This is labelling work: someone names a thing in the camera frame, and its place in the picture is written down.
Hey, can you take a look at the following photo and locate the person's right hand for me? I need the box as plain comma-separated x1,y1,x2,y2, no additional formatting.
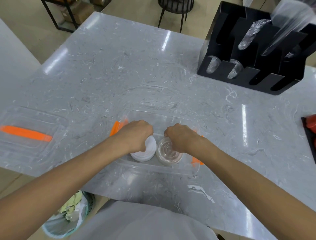
164,124,202,154

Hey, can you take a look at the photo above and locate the person's left hand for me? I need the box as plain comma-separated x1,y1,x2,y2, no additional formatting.
121,120,154,153

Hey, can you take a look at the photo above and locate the stack of clear lids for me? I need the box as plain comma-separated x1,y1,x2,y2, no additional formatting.
156,137,184,166

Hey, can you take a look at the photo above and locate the stack of white lids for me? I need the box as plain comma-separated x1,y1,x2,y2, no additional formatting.
130,135,157,163

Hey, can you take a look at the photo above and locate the person's left forearm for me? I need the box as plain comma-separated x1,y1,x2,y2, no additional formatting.
0,130,131,240

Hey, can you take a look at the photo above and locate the person's right forearm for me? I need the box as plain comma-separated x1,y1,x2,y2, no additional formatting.
190,137,316,237

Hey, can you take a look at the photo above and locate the clear plastic storage bin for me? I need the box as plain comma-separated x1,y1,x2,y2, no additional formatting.
110,110,206,177

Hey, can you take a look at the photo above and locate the orange bin latch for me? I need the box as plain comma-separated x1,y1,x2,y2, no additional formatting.
110,120,129,137

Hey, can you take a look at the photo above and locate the clear plastic cup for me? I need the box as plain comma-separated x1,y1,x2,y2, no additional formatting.
206,55,221,74
227,59,244,80

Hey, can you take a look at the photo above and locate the person's white shirt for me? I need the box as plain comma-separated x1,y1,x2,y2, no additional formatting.
76,200,219,240

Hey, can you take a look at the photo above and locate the trash bin with bag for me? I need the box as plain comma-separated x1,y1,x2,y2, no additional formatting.
41,190,96,239

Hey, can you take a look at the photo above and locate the black cup organizer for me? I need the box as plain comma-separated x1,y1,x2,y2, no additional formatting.
197,1,316,96

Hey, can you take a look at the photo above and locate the clear plastic bin lid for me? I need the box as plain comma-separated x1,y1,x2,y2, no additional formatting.
0,106,70,171

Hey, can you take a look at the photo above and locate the black metal stool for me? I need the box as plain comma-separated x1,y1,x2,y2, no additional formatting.
158,0,195,34

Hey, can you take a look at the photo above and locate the bare stack of clear cups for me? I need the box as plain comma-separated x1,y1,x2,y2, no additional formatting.
238,19,271,50

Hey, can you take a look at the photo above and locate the black tray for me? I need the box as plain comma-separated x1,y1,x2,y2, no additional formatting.
300,114,316,165

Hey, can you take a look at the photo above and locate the cardboard box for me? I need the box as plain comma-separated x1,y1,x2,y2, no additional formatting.
60,2,96,24

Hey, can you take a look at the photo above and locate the plastic-wrapped stack of cups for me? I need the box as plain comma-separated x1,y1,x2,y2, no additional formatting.
261,0,316,56

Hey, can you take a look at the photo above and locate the orange lid handle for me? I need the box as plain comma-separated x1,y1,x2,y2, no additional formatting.
0,125,53,142

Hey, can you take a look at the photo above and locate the black metal shelf frame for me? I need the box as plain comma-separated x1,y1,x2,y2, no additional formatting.
40,0,112,33

